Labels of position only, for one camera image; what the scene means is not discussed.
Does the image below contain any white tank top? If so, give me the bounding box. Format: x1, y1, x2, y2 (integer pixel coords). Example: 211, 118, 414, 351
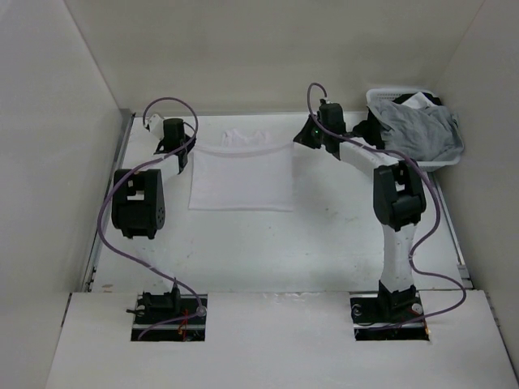
189, 130, 294, 212

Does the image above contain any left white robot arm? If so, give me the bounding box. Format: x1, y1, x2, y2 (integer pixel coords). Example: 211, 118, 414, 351
110, 115, 195, 240

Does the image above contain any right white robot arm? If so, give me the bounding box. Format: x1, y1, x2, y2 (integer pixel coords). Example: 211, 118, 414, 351
294, 99, 427, 321

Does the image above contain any black tank top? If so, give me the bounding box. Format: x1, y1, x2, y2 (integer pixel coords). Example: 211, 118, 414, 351
351, 92, 443, 149

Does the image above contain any grey tank top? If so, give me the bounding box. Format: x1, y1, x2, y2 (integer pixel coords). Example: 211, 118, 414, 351
367, 100, 465, 162

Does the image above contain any white plastic laundry basket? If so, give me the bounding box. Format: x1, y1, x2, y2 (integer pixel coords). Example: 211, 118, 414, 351
366, 87, 461, 172

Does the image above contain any white garment in basket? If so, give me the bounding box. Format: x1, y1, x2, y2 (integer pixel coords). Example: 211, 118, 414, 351
401, 92, 435, 109

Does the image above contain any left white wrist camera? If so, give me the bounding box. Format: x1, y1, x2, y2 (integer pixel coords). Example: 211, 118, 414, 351
144, 113, 164, 135

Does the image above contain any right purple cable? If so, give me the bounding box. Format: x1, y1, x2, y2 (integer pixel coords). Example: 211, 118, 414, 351
307, 83, 467, 330

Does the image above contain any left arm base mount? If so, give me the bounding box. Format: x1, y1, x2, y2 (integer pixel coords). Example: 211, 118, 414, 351
127, 287, 207, 343

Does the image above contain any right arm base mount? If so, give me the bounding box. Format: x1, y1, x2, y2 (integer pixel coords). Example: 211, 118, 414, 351
350, 283, 429, 341

